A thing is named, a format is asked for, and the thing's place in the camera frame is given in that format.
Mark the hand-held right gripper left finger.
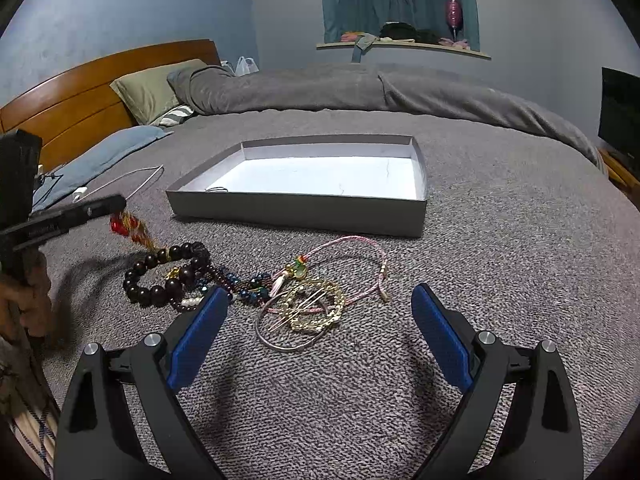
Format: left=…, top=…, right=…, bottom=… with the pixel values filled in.
left=52, top=287, right=231, bottom=480

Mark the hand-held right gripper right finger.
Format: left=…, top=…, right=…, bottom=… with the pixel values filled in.
left=410, top=282, right=586, bottom=480

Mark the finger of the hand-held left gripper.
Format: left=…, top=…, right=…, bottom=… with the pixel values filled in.
left=2, top=195, right=127, bottom=253

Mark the red gold tassel charm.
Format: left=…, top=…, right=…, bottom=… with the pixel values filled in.
left=111, top=211, right=162, bottom=252

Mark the blue bead bracelet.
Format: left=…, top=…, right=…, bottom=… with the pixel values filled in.
left=172, top=271, right=275, bottom=313

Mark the large dark bead bracelet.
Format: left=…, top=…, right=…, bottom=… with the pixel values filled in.
left=123, top=241, right=213, bottom=307

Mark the silver bangle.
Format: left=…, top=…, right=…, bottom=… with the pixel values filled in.
left=255, top=292, right=326, bottom=352

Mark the gold chain bracelet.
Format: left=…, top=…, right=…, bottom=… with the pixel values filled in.
left=274, top=280, right=346, bottom=333

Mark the pink cord necklace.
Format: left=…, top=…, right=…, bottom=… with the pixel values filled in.
left=267, top=235, right=391, bottom=313

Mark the grey cardboard box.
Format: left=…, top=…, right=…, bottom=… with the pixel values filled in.
left=166, top=134, right=428, bottom=238

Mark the person's left forearm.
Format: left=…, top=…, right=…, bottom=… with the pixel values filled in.
left=0, top=332, right=61, bottom=478

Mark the person's left hand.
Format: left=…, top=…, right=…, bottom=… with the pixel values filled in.
left=0, top=252, right=53, bottom=346

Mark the blue pillow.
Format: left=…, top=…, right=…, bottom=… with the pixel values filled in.
left=32, top=126, right=173, bottom=213

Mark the wooden headboard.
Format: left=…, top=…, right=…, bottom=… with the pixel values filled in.
left=0, top=39, right=222, bottom=173

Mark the grey knitted bed blanket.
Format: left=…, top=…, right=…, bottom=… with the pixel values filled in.
left=30, top=110, right=632, bottom=480

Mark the striped pillow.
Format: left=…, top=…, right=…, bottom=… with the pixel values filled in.
left=152, top=105, right=196, bottom=128

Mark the olive green pillow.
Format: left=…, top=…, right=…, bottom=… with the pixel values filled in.
left=110, top=58, right=207, bottom=126

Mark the wooden stand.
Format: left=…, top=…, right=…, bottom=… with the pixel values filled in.
left=597, top=147, right=640, bottom=198

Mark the grey duvet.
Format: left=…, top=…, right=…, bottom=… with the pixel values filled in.
left=167, top=62, right=608, bottom=176

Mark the black television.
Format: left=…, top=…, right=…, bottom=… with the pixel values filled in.
left=598, top=66, right=640, bottom=161

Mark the window sill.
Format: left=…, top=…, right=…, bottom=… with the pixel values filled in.
left=316, top=40, right=492, bottom=61

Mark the grey hanging garment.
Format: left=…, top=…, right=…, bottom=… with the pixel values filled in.
left=352, top=32, right=379, bottom=64

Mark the black clothing pile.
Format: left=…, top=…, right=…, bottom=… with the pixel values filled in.
left=379, top=21, right=443, bottom=45

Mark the black cable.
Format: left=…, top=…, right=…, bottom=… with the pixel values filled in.
left=32, top=171, right=66, bottom=208

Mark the white charging cable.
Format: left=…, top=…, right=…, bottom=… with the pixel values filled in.
left=72, top=166, right=165, bottom=206

